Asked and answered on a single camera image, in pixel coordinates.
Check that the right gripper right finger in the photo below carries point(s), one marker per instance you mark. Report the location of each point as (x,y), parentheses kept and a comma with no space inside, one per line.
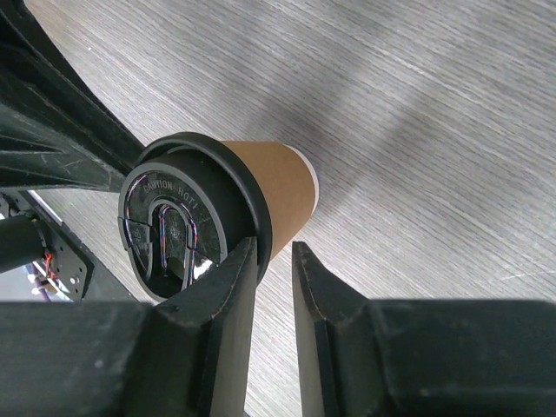
(383,357)

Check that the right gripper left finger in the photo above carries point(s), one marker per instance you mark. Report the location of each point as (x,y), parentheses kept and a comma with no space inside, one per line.
(187,356)

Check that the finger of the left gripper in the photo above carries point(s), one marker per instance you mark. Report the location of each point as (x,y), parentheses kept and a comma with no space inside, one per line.
(55,133)

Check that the single brown paper cup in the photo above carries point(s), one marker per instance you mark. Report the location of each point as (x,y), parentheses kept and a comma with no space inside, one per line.
(287,180)

